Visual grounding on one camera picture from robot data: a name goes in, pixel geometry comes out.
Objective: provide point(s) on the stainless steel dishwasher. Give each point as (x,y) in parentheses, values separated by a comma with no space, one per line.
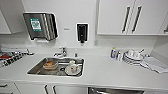
(115,90)

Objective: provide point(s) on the black soap dispenser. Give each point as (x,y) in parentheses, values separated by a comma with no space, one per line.
(82,32)

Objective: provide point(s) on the white patterned mug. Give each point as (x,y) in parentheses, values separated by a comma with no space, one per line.
(72,66)

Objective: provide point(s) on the chrome faucet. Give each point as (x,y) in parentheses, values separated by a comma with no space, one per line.
(61,52)

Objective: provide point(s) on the blue dish soap bottle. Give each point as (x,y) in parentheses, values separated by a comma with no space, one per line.
(113,53)

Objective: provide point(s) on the bowl with orange food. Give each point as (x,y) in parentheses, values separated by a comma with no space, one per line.
(50,64)

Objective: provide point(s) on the steel paper towel dispenser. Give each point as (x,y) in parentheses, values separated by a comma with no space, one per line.
(40,26)

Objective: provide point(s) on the stack of white plates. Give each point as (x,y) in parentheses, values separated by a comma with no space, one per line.
(133,57)

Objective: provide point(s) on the steel kitchen sink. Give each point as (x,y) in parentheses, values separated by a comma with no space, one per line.
(36,70)

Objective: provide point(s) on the white sink base cabinet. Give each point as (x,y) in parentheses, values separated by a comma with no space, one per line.
(50,88)

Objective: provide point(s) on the dish drying rack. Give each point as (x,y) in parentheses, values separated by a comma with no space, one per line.
(11,56)

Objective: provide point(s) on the white drawer unit beside microwave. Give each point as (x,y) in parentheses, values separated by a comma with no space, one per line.
(8,88)

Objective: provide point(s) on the white wall outlet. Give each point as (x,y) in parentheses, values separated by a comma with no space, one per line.
(96,42)

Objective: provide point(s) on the small wall label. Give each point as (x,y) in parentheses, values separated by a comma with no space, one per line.
(67,29)

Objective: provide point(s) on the white wall cabinet four doors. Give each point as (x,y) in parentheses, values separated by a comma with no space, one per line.
(133,16)

